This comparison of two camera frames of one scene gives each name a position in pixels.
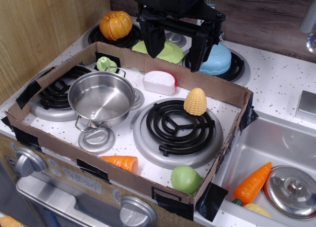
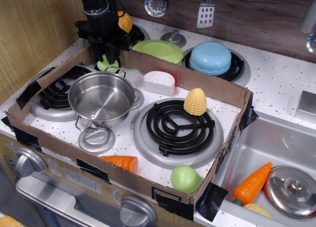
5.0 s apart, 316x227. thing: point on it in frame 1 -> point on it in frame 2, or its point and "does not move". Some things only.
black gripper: [182, 10] -> [105, 34]
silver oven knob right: [136, 212] does not move
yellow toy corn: [195, 102] does not move
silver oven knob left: [27, 161] does not move
